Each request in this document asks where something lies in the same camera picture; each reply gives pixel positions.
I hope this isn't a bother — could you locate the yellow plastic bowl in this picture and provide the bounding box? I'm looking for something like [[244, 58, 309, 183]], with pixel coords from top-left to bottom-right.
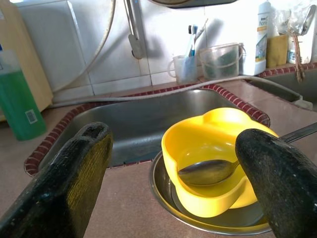
[[160, 107, 279, 219]]

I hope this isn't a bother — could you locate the steel spoon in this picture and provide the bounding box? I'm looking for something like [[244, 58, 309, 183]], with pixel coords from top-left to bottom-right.
[[177, 122, 317, 186]]

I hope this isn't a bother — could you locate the cream water ioniser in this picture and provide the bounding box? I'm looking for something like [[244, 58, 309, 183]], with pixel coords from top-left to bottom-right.
[[0, 0, 54, 122]]

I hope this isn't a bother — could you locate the clear plastic bucket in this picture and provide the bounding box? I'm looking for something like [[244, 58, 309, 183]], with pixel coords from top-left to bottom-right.
[[198, 42, 246, 80]]

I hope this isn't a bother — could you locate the white faucet hose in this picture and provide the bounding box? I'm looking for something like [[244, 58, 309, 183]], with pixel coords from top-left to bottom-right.
[[52, 0, 117, 94]]

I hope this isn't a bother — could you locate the white blue toothbrush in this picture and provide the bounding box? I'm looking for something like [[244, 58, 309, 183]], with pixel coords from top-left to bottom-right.
[[187, 18, 209, 58]]

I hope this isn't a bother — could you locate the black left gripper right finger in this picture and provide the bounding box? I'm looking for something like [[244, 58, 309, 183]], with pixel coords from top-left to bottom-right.
[[234, 127, 317, 238]]

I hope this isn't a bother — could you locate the steel wall faucet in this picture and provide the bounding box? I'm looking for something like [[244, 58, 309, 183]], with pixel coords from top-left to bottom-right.
[[123, 0, 147, 60]]

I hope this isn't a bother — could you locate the deep steel sink basin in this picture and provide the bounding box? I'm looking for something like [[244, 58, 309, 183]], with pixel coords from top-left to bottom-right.
[[247, 69, 317, 112]]

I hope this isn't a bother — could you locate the clear plastic bag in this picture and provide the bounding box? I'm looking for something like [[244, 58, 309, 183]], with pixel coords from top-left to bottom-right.
[[273, 2, 317, 38]]

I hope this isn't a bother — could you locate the shallow steel bowl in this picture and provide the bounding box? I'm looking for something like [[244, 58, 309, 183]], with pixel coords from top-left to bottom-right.
[[148, 151, 272, 236]]

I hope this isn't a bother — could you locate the yellow sponge cloth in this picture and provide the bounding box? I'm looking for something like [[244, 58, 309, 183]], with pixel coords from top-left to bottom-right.
[[266, 34, 290, 69]]

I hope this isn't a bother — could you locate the green dish soap bottle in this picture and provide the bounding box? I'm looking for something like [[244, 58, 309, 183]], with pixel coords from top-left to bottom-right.
[[0, 48, 48, 142]]

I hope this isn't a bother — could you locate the white plastic container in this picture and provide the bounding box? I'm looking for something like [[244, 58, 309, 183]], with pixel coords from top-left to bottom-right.
[[287, 34, 317, 65]]

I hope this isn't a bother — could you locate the wide steel sink basin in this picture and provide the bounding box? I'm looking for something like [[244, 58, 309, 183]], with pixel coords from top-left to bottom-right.
[[37, 88, 270, 172]]

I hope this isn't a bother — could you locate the clear plastic cup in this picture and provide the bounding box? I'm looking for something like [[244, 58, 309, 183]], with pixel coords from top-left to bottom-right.
[[168, 54, 198, 84]]

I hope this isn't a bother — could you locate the grey hose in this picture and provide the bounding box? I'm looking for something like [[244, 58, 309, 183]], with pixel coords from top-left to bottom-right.
[[48, 75, 314, 111]]

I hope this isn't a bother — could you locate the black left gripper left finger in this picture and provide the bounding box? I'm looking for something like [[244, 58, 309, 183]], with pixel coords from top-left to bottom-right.
[[0, 121, 114, 238]]

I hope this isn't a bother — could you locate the white detergent bottle yellow cap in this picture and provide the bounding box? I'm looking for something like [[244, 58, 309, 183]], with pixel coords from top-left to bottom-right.
[[239, 0, 279, 76]]

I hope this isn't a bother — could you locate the brown rope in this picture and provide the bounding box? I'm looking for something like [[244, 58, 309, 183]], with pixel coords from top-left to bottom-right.
[[287, 29, 307, 84]]

